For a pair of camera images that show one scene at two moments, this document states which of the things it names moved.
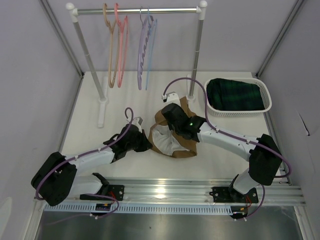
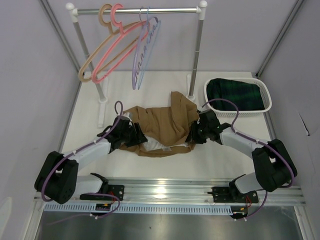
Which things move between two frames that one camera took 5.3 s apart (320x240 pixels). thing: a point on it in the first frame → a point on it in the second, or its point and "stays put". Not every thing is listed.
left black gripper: [145, 144] → [139, 138]
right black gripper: [170, 126] → [193, 138]
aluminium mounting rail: [271, 192] stays put
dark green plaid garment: [229, 94] stays put
